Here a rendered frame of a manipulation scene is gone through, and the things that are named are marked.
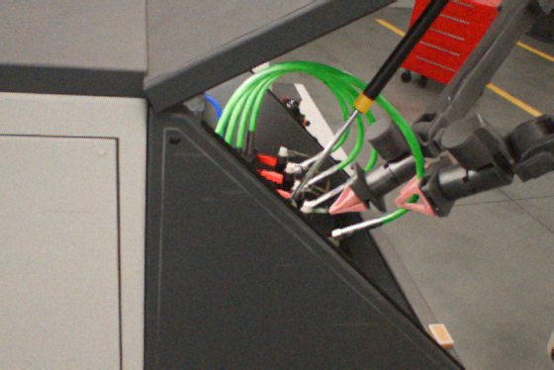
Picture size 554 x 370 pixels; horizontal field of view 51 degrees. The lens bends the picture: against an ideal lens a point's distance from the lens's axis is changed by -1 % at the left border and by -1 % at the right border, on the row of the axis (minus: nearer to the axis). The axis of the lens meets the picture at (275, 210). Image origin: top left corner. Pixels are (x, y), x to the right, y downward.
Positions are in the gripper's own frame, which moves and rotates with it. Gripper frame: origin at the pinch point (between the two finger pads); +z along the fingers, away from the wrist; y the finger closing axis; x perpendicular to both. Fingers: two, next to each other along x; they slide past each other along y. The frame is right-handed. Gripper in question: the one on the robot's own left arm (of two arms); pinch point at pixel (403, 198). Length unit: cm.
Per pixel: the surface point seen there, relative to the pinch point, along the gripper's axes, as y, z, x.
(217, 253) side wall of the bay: 38.0, 1.1, -19.0
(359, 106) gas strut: 22.0, -18.4, -24.4
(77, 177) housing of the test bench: 46, 2, -37
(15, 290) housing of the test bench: 55, 17, -31
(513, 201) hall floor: -237, 105, 143
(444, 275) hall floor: -132, 102, 114
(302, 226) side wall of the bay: 30.2, -6.6, -15.4
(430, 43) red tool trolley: -399, 181, 62
